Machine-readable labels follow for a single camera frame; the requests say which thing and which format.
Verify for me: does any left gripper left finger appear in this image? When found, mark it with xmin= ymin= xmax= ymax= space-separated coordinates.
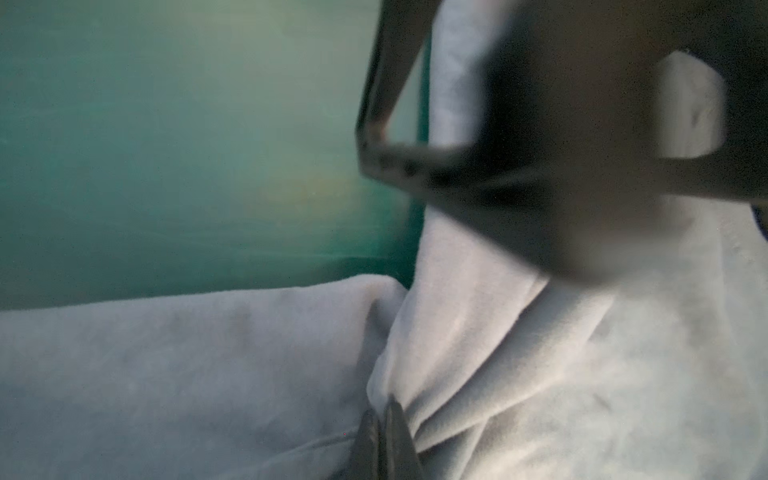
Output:
xmin=347 ymin=409 xmax=384 ymax=480

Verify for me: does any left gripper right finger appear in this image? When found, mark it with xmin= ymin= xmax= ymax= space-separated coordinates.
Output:
xmin=383 ymin=398 xmax=425 ymax=480

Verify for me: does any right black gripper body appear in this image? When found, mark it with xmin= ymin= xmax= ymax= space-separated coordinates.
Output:
xmin=355 ymin=1 xmax=767 ymax=283

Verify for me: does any grey t shirt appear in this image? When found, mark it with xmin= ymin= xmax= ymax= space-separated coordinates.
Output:
xmin=1 ymin=1 xmax=767 ymax=479

